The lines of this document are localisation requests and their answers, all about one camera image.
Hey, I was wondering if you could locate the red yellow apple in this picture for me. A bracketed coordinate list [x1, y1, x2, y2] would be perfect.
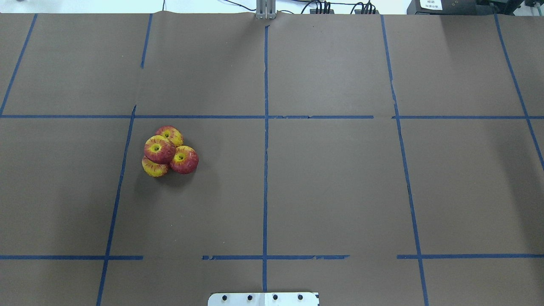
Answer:
[142, 156, 169, 178]
[169, 145, 199, 175]
[144, 135, 176, 164]
[155, 125, 184, 147]

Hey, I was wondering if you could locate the red yellow apple front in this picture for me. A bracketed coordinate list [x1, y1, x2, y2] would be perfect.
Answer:
[169, 145, 199, 175]

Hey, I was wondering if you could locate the red yellow apple top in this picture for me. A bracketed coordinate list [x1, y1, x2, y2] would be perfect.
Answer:
[155, 125, 184, 147]

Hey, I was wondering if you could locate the black device top right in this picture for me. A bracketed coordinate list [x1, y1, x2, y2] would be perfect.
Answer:
[406, 0, 495, 16]

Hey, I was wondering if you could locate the aluminium frame post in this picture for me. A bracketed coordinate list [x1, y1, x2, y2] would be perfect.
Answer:
[255, 0, 277, 20]

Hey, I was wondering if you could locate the white mount plate with bolts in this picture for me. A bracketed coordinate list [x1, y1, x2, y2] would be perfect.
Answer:
[207, 292, 320, 306]

